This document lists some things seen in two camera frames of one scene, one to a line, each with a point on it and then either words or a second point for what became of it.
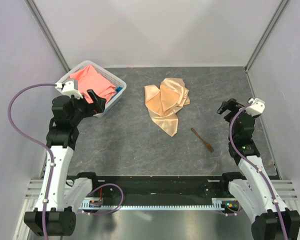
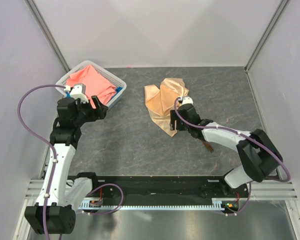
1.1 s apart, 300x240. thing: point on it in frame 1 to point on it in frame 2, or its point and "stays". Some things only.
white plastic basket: x=116 y=81 stays
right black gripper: x=232 y=105 to x=178 y=126
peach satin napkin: x=162 y=103 stays
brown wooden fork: x=208 y=146 stays
